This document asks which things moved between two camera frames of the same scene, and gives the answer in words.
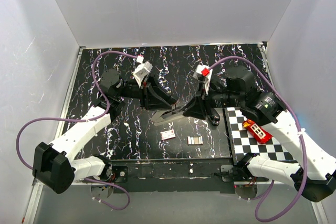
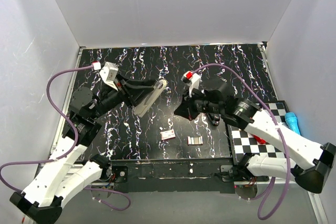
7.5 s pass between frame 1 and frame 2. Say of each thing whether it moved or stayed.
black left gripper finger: moved
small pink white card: stayed
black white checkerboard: stayed
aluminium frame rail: stayed
